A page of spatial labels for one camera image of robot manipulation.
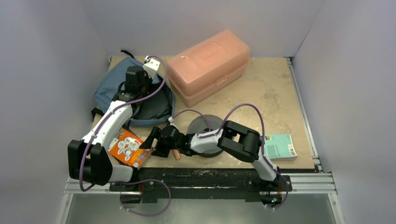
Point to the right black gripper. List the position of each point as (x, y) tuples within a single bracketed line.
[(162, 141)]

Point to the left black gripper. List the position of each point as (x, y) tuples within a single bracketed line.
[(149, 80)]

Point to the orange illustrated book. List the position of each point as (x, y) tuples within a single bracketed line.
[(126, 148)]

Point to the blue student backpack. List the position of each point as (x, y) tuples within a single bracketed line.
[(148, 113)]

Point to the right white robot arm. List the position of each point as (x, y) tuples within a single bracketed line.
[(241, 142)]

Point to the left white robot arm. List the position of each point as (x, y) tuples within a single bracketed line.
[(88, 158)]

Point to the copper coloured marker pen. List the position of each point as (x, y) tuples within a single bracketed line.
[(176, 154)]

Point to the pink plastic storage box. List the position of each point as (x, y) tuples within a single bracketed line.
[(207, 67)]

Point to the teal paperback book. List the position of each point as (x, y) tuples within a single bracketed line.
[(279, 147)]

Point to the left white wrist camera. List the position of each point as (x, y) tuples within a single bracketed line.
[(151, 66)]

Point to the black aluminium base frame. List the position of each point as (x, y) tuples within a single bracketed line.
[(215, 183)]

